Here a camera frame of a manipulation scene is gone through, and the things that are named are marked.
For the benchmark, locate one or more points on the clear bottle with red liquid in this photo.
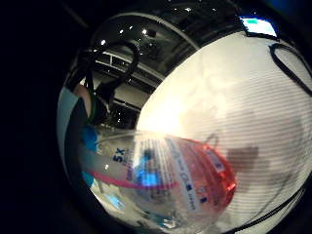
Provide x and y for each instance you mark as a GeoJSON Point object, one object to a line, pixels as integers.
{"type": "Point", "coordinates": [198, 169]}

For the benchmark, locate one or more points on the laptop with lit screen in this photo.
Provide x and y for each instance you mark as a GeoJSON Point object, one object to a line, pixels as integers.
{"type": "Point", "coordinates": [259, 26]}

